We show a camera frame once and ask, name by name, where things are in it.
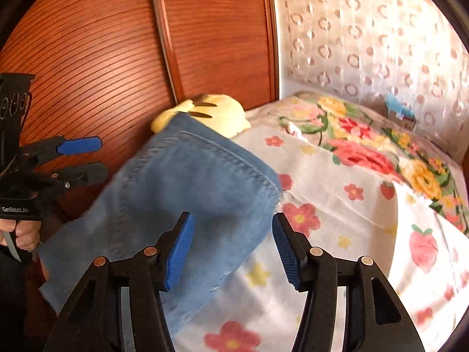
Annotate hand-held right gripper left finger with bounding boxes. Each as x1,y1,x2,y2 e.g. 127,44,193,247
42,212,196,352

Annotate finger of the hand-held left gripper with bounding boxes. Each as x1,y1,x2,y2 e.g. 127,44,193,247
22,162,108,196
20,136,102,164

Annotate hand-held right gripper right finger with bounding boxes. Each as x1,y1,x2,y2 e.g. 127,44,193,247
272,212,426,352

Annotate blue denim pants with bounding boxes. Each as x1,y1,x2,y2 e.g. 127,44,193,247
37,115,283,334

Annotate person's left hand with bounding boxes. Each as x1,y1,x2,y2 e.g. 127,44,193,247
0,219,42,252

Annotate white small-flowered bed sheet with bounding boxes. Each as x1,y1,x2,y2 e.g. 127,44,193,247
172,123,469,352

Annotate wooden slatted wardrobe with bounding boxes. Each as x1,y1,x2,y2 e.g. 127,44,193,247
0,0,283,338

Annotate large-flowered blanket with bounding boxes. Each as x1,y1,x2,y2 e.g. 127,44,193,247
245,92,469,235

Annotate yellow plush toy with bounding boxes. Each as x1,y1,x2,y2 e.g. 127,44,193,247
151,93,252,138

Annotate small cardboard box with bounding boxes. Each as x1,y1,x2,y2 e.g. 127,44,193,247
386,108,418,131

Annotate blue plastic bag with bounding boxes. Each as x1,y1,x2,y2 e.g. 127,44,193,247
385,93,416,118

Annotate sheer circle-patterned curtain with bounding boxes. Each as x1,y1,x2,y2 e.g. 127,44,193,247
271,0,469,162

